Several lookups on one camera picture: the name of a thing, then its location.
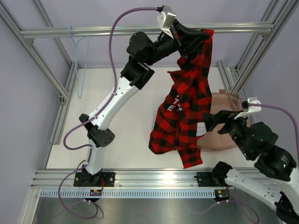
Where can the white slotted cable duct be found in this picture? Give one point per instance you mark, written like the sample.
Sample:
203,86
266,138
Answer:
129,193

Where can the front aluminium rail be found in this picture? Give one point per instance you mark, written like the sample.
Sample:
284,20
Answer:
124,179

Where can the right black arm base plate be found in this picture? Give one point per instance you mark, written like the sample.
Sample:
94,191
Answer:
207,179

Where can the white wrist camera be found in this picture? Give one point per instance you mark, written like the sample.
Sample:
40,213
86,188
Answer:
250,107
165,19

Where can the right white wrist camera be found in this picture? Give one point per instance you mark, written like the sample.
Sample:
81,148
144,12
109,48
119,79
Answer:
250,107

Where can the aluminium frame top crossbar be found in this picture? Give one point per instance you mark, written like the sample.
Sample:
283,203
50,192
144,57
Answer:
52,32

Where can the aluminium frame posts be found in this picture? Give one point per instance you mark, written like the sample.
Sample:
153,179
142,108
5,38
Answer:
235,77
64,91

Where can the red black plaid shirt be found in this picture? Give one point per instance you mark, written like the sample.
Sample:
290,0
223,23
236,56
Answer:
179,122

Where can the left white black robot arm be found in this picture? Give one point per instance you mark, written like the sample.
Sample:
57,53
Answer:
143,52

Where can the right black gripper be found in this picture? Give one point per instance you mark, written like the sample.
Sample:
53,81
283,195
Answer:
211,119

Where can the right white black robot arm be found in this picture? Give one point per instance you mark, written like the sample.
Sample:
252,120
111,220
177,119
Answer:
257,143

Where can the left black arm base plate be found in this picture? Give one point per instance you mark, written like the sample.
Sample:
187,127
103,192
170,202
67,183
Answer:
101,179

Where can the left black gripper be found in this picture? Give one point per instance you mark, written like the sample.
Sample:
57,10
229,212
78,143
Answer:
185,38

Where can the pink translucent plastic basin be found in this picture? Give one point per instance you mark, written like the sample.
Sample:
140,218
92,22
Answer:
212,141

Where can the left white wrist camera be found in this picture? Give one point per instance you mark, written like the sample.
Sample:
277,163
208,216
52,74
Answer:
165,19

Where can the right aluminium frame posts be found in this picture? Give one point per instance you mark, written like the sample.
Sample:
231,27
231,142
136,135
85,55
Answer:
235,77

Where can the left aluminium frame posts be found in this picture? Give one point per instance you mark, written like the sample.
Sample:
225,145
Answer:
64,91

